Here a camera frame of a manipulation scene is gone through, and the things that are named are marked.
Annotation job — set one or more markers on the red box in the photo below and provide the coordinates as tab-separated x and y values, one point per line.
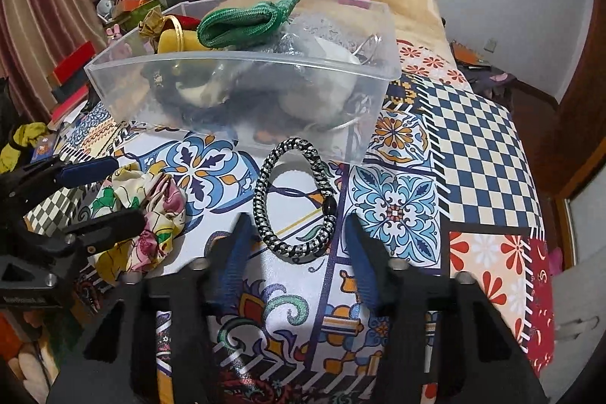
70	65

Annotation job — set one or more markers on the grey knit item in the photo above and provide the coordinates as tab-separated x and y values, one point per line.
296	38

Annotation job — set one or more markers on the clear plastic storage bin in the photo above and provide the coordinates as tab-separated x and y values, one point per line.
365	28

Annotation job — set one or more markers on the gold ribbon bow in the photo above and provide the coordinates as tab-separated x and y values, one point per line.
151	27

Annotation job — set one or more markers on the pink rabbit doll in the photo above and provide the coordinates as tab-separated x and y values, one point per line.
113	33

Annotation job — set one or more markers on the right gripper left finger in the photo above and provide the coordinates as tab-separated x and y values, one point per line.
115	358

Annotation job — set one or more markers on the black and cream bra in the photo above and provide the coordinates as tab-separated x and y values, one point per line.
224	96

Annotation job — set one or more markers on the yellow sponge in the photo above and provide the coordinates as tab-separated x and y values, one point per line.
173	41

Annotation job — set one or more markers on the striped brown curtain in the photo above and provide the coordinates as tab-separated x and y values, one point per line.
36	35

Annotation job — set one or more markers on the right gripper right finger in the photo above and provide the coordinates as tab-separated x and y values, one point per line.
441	329

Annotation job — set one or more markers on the green knit sock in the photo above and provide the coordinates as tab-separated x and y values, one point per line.
239	27

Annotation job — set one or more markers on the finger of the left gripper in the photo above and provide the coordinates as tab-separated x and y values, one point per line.
80	174
94	231

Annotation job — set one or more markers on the patchwork patterned bed sheet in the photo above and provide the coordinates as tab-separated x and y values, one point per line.
445	185

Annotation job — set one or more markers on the white wall power socket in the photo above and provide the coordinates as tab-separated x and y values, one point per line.
490	45

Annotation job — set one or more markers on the grey pink backpack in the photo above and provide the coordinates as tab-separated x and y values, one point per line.
485	79

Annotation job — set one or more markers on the cream white cloth bag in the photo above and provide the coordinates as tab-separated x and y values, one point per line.
318	96

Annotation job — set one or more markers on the green storage box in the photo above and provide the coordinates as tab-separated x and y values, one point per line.
129	13

